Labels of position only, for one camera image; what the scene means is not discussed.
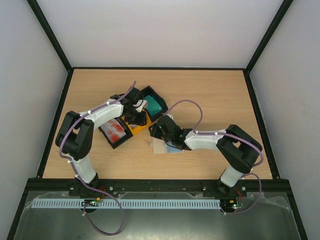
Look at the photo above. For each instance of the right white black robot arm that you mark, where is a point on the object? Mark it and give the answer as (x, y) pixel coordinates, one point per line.
(240, 150)

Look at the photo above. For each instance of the yellow bin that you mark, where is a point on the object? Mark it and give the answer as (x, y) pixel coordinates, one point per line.
(135, 129)

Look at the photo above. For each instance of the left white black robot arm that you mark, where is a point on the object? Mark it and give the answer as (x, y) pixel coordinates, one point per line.
(75, 136)

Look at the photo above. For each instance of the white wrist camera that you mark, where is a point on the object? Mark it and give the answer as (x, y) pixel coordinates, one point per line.
(169, 116)
(142, 103)

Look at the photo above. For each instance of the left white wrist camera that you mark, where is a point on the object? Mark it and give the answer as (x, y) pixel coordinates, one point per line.
(142, 103)

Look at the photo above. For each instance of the beige card holder wallet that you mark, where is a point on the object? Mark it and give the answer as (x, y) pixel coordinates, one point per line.
(161, 147)

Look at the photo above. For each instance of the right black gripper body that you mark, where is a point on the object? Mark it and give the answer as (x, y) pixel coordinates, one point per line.
(157, 128)

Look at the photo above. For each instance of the green card stack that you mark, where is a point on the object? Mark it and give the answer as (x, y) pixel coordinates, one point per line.
(153, 107)

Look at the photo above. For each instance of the light blue slotted cable duct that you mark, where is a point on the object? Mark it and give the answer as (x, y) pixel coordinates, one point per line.
(198, 204)

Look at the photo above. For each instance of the red patterned card stack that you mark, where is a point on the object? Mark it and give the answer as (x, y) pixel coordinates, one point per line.
(113, 131)

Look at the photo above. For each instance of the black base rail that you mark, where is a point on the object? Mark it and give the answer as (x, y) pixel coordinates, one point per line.
(209, 188)

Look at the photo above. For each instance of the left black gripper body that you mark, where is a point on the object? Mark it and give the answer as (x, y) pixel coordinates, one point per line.
(133, 118)

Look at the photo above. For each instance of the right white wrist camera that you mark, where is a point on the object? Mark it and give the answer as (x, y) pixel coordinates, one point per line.
(169, 116)

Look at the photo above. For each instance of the black bin with red cards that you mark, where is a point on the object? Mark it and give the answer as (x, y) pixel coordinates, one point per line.
(122, 140)

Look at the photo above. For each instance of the black bin with green cards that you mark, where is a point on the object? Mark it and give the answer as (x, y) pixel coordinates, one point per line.
(148, 90)

